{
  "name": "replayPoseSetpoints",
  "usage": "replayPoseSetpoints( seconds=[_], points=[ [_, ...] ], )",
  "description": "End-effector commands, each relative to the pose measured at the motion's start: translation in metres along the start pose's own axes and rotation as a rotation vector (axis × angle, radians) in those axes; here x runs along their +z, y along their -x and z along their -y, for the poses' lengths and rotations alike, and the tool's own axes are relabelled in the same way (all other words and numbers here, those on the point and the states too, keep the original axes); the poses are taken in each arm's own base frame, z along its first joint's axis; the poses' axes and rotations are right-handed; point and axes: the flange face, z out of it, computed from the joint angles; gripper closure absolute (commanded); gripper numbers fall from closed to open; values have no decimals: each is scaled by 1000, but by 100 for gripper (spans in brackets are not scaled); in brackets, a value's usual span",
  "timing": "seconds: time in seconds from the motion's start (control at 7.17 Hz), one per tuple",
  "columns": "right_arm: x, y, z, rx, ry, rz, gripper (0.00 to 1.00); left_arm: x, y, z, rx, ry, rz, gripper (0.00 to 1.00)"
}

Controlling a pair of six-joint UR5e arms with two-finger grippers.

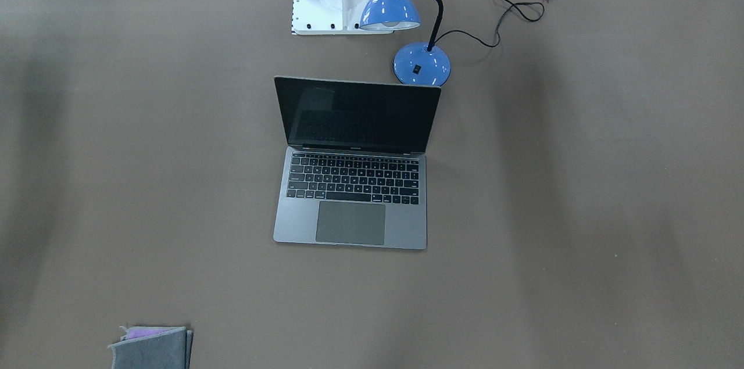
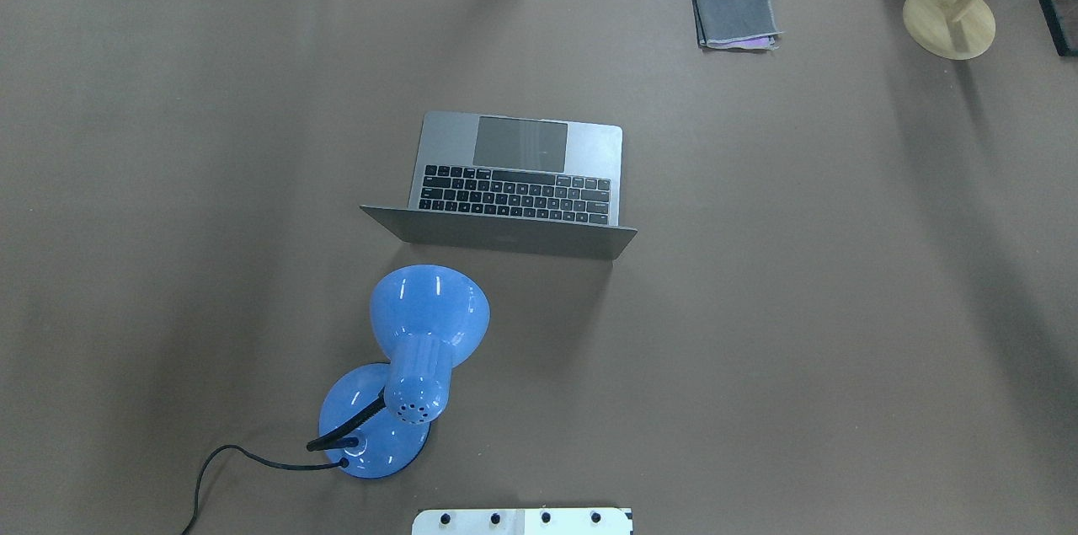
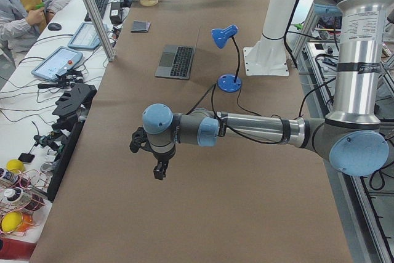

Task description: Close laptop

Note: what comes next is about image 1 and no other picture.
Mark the grey laptop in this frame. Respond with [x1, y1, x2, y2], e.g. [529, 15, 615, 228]
[272, 76, 442, 250]

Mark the blue desk lamp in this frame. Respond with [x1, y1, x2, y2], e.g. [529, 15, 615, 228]
[359, 0, 451, 86]

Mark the grey folded cloth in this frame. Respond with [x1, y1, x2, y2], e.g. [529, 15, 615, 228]
[108, 326, 193, 368]

